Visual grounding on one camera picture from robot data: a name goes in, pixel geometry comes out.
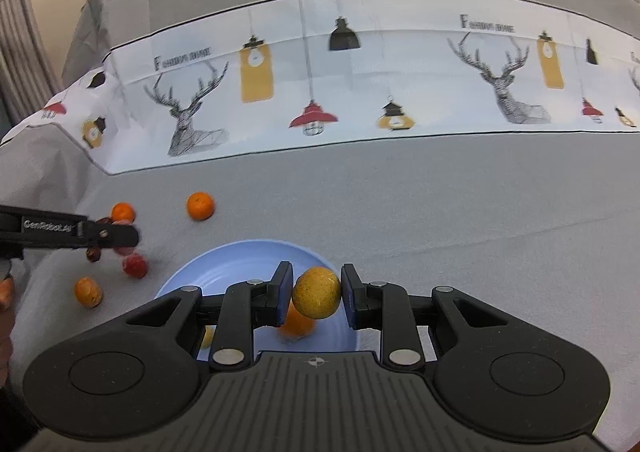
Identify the small mandarin orange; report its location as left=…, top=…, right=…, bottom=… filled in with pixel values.
left=111, top=203, right=136, bottom=224
left=186, top=192, right=216, bottom=221

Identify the tan longan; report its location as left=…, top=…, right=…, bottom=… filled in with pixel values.
left=201, top=325, right=215, bottom=350
left=292, top=267, right=341, bottom=320

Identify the red fruit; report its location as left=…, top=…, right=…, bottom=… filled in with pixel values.
left=122, top=253, right=149, bottom=279
left=113, top=247, right=136, bottom=257

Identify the person left hand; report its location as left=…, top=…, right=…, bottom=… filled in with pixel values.
left=0, top=275, right=15, bottom=388

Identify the blue round plate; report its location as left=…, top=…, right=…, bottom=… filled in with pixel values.
left=154, top=238, right=359, bottom=363

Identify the grey curtain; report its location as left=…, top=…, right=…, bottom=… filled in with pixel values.
left=1, top=0, right=61, bottom=125

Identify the grey printed sofa cover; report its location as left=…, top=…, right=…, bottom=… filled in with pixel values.
left=1, top=0, right=639, bottom=451

